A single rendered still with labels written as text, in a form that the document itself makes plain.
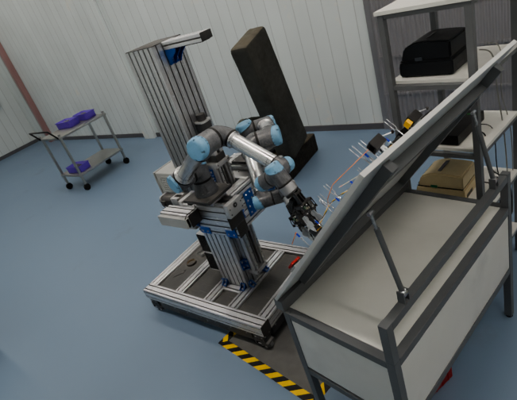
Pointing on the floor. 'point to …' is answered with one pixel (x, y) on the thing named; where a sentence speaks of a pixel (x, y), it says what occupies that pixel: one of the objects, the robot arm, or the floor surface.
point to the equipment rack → (478, 58)
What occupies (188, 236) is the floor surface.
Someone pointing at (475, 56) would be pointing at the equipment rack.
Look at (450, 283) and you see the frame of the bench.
